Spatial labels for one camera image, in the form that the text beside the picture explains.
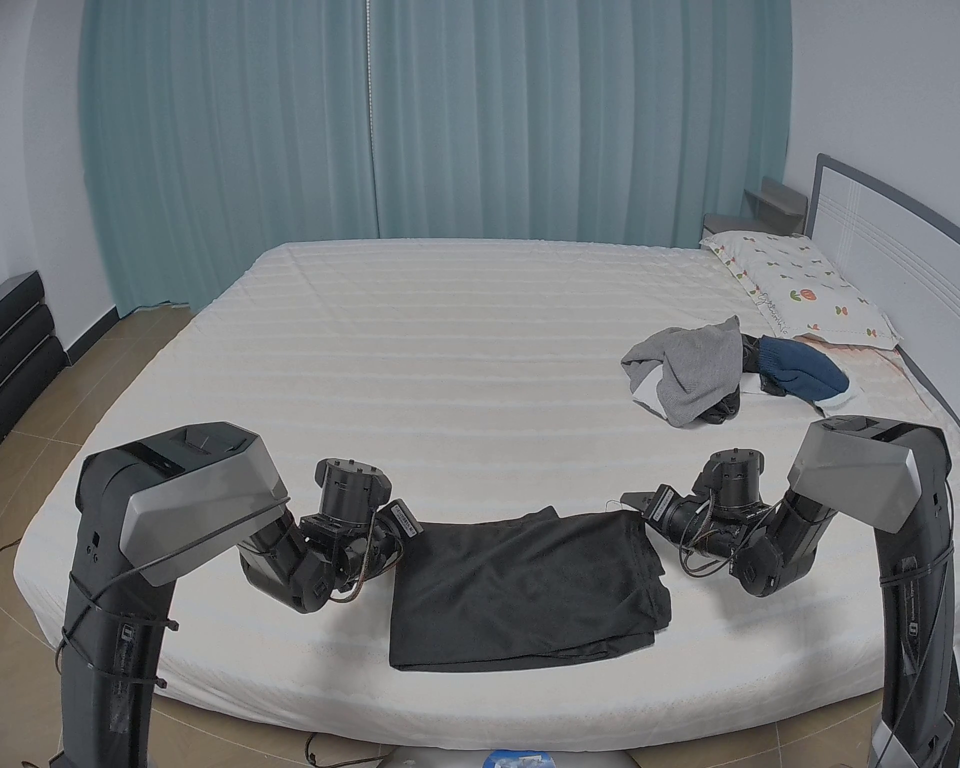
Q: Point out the pile of clothes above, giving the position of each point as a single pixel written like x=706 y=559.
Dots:
x=697 y=367

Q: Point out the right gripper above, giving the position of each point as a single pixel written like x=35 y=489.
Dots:
x=671 y=514

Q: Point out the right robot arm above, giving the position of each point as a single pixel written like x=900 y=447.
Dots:
x=862 y=510

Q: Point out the white printed pillow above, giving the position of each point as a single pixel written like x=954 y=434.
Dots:
x=802 y=289

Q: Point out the blue-green curtain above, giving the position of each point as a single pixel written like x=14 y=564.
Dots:
x=585 y=120
x=225 y=150

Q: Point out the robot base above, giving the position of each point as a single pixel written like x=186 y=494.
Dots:
x=487 y=757

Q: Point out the grey bedside table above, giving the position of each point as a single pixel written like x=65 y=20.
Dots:
x=757 y=210

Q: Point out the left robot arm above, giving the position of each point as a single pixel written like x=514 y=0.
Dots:
x=180 y=525

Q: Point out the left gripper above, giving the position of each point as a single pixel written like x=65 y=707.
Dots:
x=394 y=536

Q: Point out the black T-shirt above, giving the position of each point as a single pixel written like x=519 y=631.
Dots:
x=525 y=585

